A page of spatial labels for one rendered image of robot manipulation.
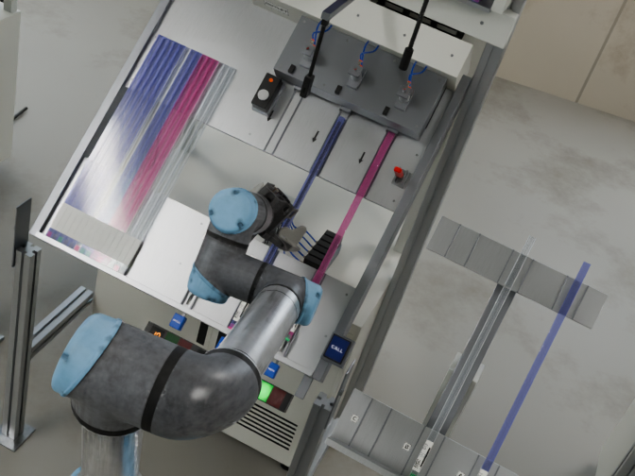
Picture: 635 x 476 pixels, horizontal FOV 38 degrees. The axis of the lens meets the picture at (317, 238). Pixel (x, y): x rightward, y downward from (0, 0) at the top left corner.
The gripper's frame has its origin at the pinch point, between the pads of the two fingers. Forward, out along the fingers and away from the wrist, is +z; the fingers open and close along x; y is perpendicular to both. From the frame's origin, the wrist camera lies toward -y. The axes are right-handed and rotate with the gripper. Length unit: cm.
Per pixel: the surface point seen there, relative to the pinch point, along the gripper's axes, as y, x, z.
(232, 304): -18.0, -5.2, 5.0
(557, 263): 42, -55, 203
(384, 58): 39.7, 10.4, 12.2
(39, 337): -66, 27, 32
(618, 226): 74, -64, 244
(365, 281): 4.9, -20.8, 7.3
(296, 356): -15.4, -22.1, 4.2
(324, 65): 29.9, 18.0, 10.8
